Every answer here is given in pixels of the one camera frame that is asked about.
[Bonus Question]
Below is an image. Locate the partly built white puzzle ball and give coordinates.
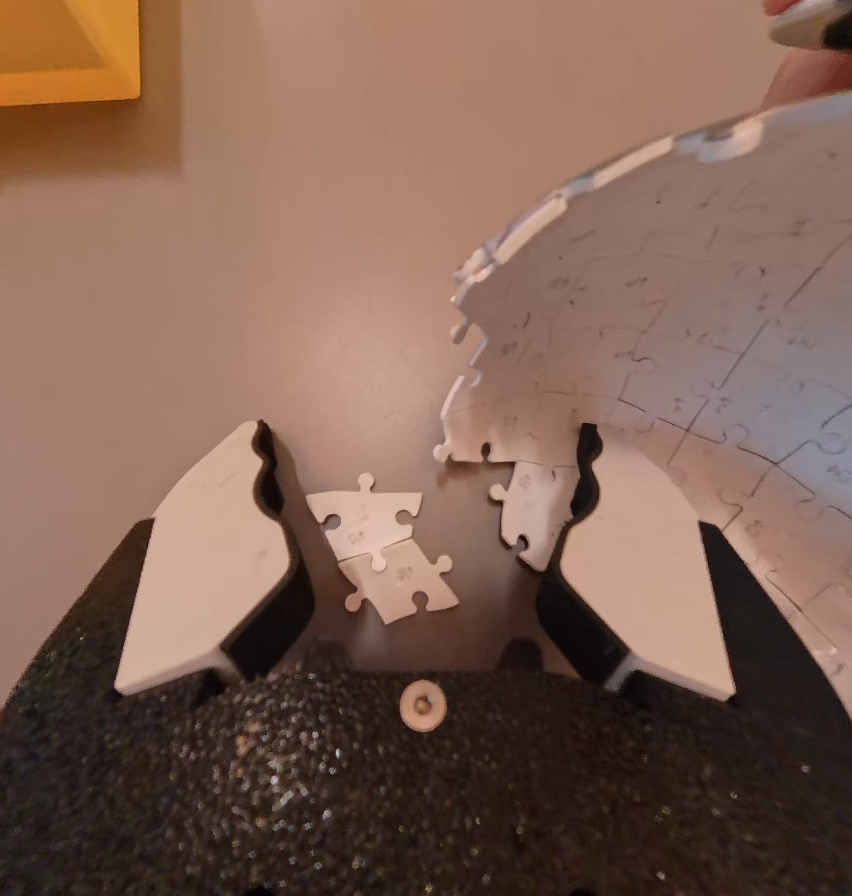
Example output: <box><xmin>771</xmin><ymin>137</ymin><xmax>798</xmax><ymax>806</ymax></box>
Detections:
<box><xmin>433</xmin><ymin>87</ymin><xmax>852</xmax><ymax>754</ymax></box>

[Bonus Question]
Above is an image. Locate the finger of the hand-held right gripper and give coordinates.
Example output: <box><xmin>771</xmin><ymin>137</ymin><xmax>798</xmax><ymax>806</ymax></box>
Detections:
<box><xmin>768</xmin><ymin>0</ymin><xmax>852</xmax><ymax>54</ymax></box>

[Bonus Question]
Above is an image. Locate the yellow box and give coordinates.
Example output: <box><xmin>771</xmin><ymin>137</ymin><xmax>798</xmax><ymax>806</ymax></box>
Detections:
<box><xmin>0</xmin><ymin>0</ymin><xmax>141</xmax><ymax>109</ymax></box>

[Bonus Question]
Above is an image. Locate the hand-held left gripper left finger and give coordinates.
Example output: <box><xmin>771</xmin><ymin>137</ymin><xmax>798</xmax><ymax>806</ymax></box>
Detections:
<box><xmin>114</xmin><ymin>419</ymin><xmax>316</xmax><ymax>696</ymax></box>

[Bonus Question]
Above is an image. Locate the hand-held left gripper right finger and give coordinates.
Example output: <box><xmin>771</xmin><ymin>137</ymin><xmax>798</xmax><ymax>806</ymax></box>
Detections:
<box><xmin>535</xmin><ymin>423</ymin><xmax>738</xmax><ymax>702</ymax></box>

